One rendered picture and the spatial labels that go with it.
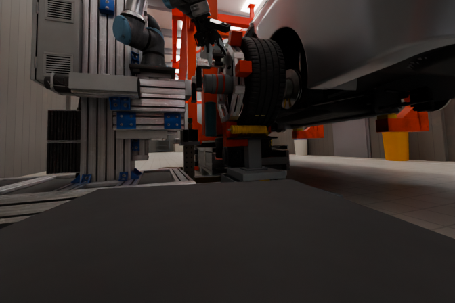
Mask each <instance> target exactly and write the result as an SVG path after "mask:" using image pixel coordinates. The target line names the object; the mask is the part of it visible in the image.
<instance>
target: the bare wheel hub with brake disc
mask: <svg viewBox="0 0 455 303"><path fill-rule="evenodd" d="M301 92H302V79H301V75H300V74H299V72H298V71H297V70H295V69H288V70H287V71H286V87H285V92H284V99H283V103H282V107H283V108H284V100H285V99H286V104H285V108H284V109H292V108H294V107H295V106H296V105H297V104H298V102H299V100H300V97H301ZM288 98H290V105H291V107H289V102H288Z"/></svg>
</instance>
